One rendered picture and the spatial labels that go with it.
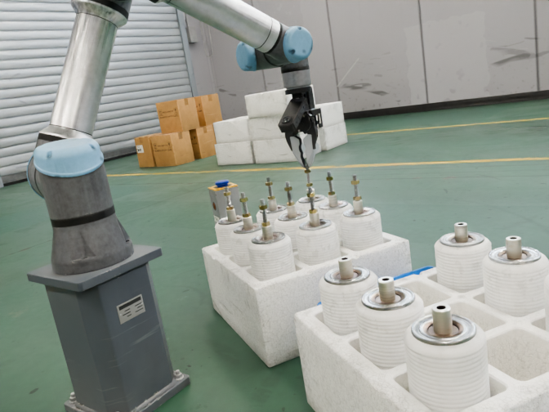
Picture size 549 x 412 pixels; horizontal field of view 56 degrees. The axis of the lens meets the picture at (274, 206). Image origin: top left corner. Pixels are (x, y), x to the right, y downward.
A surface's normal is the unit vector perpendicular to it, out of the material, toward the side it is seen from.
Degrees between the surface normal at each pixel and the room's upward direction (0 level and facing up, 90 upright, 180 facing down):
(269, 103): 90
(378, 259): 90
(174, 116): 90
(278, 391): 0
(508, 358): 90
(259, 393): 0
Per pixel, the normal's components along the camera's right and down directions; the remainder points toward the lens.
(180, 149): 0.77, 0.02
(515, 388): -0.16, -0.96
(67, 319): -0.59, 0.27
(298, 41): 0.54, 0.11
